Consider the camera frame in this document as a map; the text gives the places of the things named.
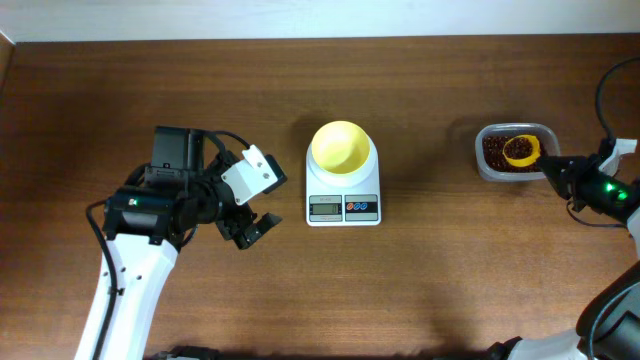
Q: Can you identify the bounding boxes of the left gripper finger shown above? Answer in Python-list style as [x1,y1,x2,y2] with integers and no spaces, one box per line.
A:
[232,213,283,250]
[263,154,287,194]

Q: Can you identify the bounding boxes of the yellow measuring scoop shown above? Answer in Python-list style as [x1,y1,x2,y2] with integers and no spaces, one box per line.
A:
[502,135,541,168]

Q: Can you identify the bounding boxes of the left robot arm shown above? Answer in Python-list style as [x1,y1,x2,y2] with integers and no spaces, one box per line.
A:
[75,126,287,359]

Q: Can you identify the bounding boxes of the red beans pile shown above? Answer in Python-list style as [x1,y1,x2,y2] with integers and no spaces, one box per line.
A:
[481,136,547,173]

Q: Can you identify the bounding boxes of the red beans in scoop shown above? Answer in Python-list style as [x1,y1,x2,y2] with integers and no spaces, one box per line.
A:
[503,137,533,160]

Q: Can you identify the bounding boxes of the pale yellow plastic bowl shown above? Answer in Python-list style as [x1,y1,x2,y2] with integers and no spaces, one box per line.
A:
[311,121,371,175]

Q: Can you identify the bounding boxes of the white digital kitchen scale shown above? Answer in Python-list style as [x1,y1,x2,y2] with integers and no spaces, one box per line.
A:
[305,136,382,227]

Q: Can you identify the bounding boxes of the clear plastic bean container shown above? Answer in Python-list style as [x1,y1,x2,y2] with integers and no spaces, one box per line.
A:
[475,123,561,182]

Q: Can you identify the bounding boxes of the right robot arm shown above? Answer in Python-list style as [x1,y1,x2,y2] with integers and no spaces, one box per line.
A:
[484,154,639,360]

